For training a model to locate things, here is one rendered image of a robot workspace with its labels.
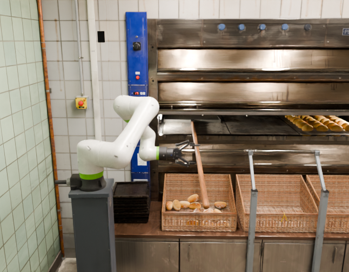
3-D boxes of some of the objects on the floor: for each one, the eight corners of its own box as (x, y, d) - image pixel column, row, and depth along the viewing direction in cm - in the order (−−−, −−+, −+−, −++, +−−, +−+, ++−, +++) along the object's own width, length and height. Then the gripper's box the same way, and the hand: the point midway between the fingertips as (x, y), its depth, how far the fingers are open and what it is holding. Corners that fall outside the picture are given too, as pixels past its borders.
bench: (113, 258, 327) (111, 201, 312) (380, 262, 322) (390, 204, 306) (100, 302, 273) (95, 235, 258) (420, 307, 267) (435, 239, 252)
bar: (154, 283, 294) (152, 147, 263) (309, 286, 291) (325, 149, 260) (150, 311, 264) (147, 161, 233) (323, 314, 261) (343, 163, 230)
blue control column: (152, 179, 510) (149, 22, 454) (162, 180, 510) (161, 22, 453) (133, 260, 324) (125, 11, 268) (151, 261, 324) (146, 11, 267)
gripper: (167, 135, 243) (200, 135, 242) (167, 168, 249) (199, 168, 249) (167, 137, 236) (200, 138, 235) (167, 171, 242) (199, 172, 241)
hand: (197, 153), depth 242 cm, fingers open, 11 cm apart
